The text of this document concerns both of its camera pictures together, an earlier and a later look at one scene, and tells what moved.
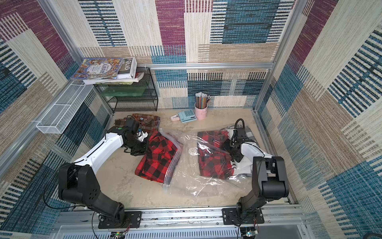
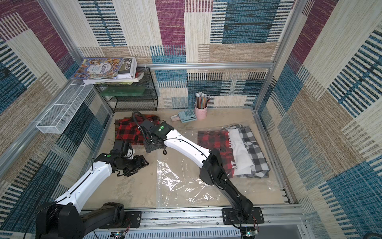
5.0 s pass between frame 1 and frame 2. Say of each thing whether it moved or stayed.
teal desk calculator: stayed
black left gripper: moved
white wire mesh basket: stayed
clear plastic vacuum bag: moved
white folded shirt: stayed
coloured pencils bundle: stayed
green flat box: stayed
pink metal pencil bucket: stayed
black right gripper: moved
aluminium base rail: stayed
